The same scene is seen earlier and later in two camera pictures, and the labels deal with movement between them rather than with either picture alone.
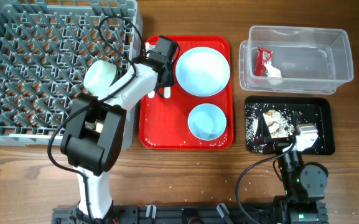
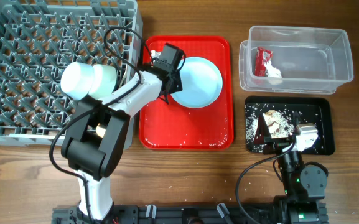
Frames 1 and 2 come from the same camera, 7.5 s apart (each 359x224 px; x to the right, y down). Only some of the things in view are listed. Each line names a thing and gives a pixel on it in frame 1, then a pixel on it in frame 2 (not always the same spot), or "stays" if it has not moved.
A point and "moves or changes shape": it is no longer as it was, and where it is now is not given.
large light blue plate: (203, 71) moves or changes shape
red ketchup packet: (263, 56) stays
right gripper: (264, 136) stays
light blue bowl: (206, 121) to (76, 79)
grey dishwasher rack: (33, 56) stays
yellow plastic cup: (99, 127) stays
